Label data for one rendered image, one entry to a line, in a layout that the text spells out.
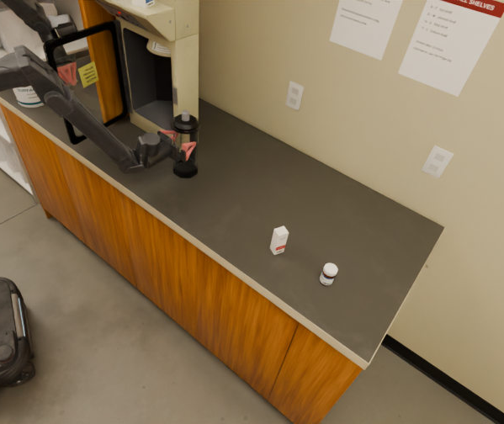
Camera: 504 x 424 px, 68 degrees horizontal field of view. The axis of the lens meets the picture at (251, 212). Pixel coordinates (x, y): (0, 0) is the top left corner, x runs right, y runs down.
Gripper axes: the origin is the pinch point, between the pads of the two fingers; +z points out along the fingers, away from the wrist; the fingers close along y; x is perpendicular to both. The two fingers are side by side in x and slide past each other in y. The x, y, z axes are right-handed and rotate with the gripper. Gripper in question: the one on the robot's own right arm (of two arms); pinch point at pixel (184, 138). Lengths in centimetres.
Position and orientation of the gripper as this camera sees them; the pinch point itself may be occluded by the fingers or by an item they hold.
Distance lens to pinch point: 145.2
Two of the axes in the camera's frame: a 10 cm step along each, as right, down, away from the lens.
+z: 6.1, -5.2, 6.0
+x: -1.0, 6.9, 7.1
